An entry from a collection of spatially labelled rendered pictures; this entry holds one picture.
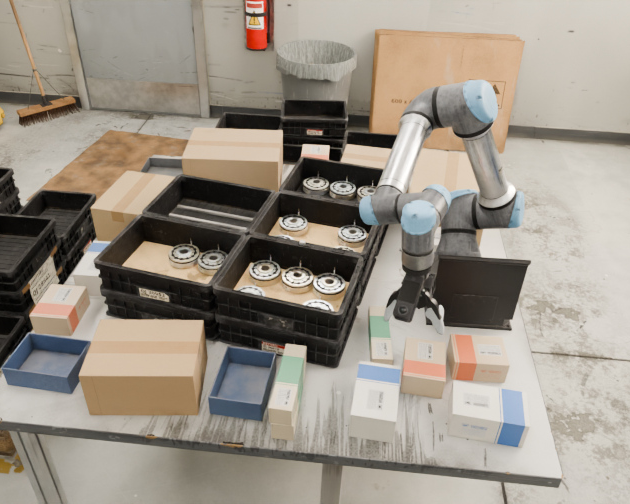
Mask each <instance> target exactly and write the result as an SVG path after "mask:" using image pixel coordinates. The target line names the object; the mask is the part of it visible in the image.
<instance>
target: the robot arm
mask: <svg viewBox="0 0 630 504"><path fill-rule="evenodd" d="M496 101H497V99H496V95H495V92H494V90H493V88H492V86H491V85H490V84H489V83H488V82H487V81H485V80H469V81H466V82H461V83H455V84H449V85H444V86H436V87H432V88H429V89H427V90H425V91H423V92H422V93H420V94H419V95H418V96H417V97H416V98H414V99H413V100H412V101H411V103H410V104H409V105H408V106H407V108H406V109H405V110H404V112H403V114H402V116H401V118H400V120H399V123H398V128H399V133H398V135H397V138H396V140H395V143H394V145H393V148H392V150H391V153H390V155H389V158H388V160H387V163H386V165H385V168H384V170H383V173H382V176H381V178H380V181H379V183H378V186H377V188H376V191H375V193H374V195H373V196H372V195H369V196H365V197H364V198H362V200H361V202H360V206H359V212H360V217H361V219H362V221H363V222H364V223H365V224H367V225H379V226H380V225H385V224H401V226H402V234H401V248H400V249H399V251H400V252H402V255H401V261H402V269H403V271H404V272H405V273H406V274H405V276H404V278H403V280H402V282H401V284H402V286H401V287H400V288H398V290H396V291H394V292H393V293H392V294H391V295H390V297H389V299H388V302H387V305H386V309H385V313H384V321H388V320H389V319H390V317H391V316H394V318H395V319H396V320H400V321H403V322H407V323H410V322H411V321H412V319H413V316H414V313H415V310H416V308H418V309H420V308H424V307H427V309H426V311H425V315H426V317H427V318H429V319H430V320H431V321H432V325H433V326H434V327H435V328H436V332H437V333H439V334H441V335H443V334H444V323H443V316H444V308H443V307H442V305H438V303H437V301H436V300H435V299H434V298H432V297H431V295H430V294H429V293H430V290H431V288H432V295H433V293H434V291H435V282H436V274H435V273H430V271H431V270H432V264H433V260H434V258H435V257H436V256H437V255H438V254H442V255H458V256H474V257H482V256H481V252H480V249H479V246H478V242H477V230H482V229H510V228H518V227H520V226H521V224H522V221H523V216H524V204H525V201H524V193H523V192H522V191H515V188H514V186H513V185H512V184H511V183H510V182H507V179H506V176H505V173H504V169H503V166H502V163H501V159H500V156H499V153H498V150H497V146H496V143H495V140H494V136H493V133H492V130H491V127H492V126H493V124H494V120H495V119H496V117H497V114H498V104H497V102H496ZM448 127H452V130H453V132H454V134H455V136H457V137H458V138H461V139H462V142H463V144H464V147H465V150H466V153H467V156H468V159H469V162H470V165H471V167H472V170H473V173H474V176H475V179H476V182H477V185H478V188H479V190H480V191H479V192H477V191H476V190H474V189H460V190H455V191H451V192H449V191H448V190H447V189H446V188H445V187H443V186H442V185H438V184H432V185H429V186H427V187H426V188H425V189H423V191H422V192H415V193H406V192H407V189H408V186H409V183H410V180H411V178H412V175H413V172H414V169H415V166H416V164H417V161H418V158H419V155H420V153H421V150H422V147H423V144H424V141H425V140H426V139H427V138H429V137H430V135H431V133H432V131H433V130H435V129H439V128H448ZM440 223H441V236H440V240H439V243H438V246H437V248H436V251H435V254H434V237H435V232H436V230H437V228H438V226H439V224H440ZM431 275H432V276H433V278H431V277H429V276H431ZM433 285H434V288H433Z"/></svg>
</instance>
